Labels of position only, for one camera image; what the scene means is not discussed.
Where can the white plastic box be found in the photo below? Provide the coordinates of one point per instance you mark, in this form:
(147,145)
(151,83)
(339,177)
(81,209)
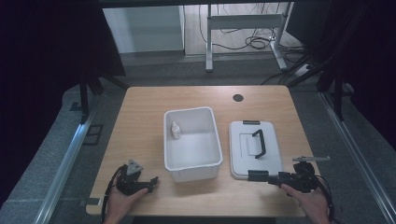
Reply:
(193,143)

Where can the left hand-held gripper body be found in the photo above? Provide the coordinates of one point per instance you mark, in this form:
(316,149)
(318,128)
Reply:
(129,180)

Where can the person's left hand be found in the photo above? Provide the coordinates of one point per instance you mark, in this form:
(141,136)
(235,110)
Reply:
(122,202)

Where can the person's right hand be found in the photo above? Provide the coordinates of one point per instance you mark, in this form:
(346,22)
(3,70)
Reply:
(311,203)

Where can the aluminium floor rail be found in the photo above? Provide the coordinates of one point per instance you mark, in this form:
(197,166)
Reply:
(355,155)
(67,161)

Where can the white metal desk frame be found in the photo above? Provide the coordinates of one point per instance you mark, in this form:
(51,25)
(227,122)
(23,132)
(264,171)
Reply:
(246,21)

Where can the white power strip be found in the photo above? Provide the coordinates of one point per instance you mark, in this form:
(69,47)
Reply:
(302,71)

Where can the black round table grommet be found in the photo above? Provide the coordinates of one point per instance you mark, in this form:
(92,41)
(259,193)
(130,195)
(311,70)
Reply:
(238,98)

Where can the black metal stand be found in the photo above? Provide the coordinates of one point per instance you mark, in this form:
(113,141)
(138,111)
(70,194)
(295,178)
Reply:
(84,99)
(338,99)

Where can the white wall panel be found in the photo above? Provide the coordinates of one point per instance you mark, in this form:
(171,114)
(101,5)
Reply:
(143,29)

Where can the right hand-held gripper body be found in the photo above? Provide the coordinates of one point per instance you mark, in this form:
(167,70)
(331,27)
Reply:
(303,179)

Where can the small white dropper bottle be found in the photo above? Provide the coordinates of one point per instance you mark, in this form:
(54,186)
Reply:
(176,130)

